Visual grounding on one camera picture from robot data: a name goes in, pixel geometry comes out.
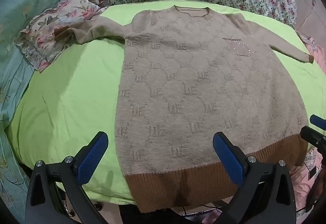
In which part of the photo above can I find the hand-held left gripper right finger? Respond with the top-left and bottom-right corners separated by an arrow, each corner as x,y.
213,132 -> 297,224

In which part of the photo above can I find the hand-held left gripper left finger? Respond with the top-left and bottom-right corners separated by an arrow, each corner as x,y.
25,131 -> 110,224

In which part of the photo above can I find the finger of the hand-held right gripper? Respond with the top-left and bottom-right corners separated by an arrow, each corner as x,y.
300,126 -> 326,163
310,114 -> 326,131

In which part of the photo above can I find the beige knit sweater brown hem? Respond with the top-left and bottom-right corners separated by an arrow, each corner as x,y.
55,5 -> 315,214

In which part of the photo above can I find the light green bed sheet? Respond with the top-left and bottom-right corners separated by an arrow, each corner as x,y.
10,0 -> 326,204

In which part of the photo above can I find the teal floral quilt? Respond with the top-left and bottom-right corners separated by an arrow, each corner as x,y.
0,0 -> 74,224

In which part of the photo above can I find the ruffled floral pillow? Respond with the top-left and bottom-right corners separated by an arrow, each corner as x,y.
15,0 -> 110,73

